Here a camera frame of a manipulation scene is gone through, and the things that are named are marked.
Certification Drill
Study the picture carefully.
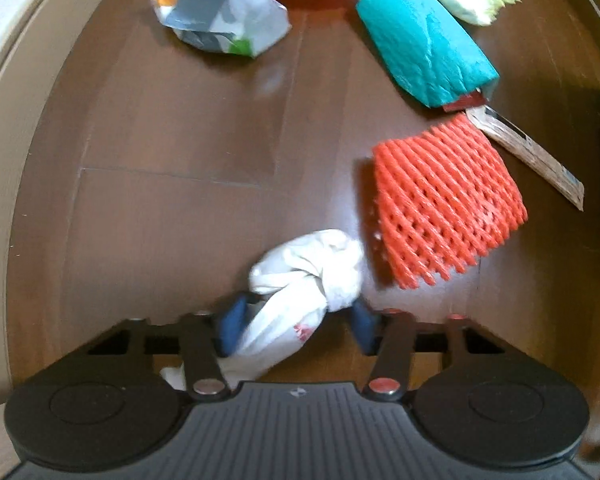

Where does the brown paper wrapper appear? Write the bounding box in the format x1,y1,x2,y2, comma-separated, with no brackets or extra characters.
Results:
466,105,585,211

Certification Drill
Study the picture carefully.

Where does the grey white printed plastic bag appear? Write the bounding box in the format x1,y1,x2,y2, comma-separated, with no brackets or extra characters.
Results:
147,0,292,59

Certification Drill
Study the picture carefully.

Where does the white knotted plastic bag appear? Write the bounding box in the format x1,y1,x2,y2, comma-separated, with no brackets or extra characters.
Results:
159,229,366,392

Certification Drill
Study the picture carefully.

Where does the red snack wrapper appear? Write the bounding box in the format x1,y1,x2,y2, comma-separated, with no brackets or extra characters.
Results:
442,90,487,113

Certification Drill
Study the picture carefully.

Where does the orange foam fruit net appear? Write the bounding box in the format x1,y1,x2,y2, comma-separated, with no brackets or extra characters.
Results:
370,113,529,290

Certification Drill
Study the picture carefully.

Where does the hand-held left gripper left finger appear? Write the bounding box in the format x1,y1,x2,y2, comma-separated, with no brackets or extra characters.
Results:
87,294,255,403

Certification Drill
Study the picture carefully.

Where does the teal foam sheet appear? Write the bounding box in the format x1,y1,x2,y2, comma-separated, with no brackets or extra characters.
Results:
355,0,501,109

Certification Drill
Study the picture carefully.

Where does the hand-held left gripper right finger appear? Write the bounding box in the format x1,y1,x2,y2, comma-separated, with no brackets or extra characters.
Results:
349,297,512,404

